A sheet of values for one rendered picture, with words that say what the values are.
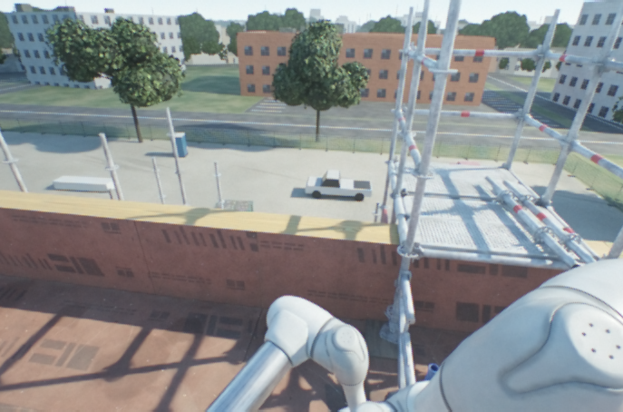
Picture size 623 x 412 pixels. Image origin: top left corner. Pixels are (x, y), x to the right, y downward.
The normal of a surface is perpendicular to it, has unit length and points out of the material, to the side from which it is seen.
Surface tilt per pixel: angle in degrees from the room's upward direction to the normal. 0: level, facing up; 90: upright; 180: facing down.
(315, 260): 90
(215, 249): 90
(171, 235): 90
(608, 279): 13
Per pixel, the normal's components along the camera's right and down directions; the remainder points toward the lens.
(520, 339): -0.89, -0.38
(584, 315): 0.02, -0.56
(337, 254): -0.15, 0.48
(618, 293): -0.12, -0.82
